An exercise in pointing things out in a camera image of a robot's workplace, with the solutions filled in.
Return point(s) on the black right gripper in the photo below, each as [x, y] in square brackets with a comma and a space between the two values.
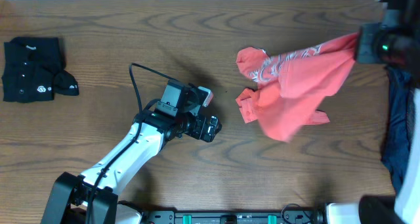
[365, 33]

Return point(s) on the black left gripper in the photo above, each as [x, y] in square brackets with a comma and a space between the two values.
[202, 124]

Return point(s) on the red printed t-shirt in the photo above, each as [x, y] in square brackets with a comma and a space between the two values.
[291, 86]

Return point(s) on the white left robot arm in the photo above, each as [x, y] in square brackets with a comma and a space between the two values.
[145, 139]

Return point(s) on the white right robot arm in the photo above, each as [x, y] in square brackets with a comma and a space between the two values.
[404, 207]

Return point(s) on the dark blue garment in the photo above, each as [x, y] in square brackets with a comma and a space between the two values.
[397, 145]

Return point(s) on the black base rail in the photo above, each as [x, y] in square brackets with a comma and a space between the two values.
[171, 217]

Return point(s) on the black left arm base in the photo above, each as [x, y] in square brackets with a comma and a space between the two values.
[70, 190]

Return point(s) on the folded black polo shirt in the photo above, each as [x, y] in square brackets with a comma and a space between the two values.
[35, 70]

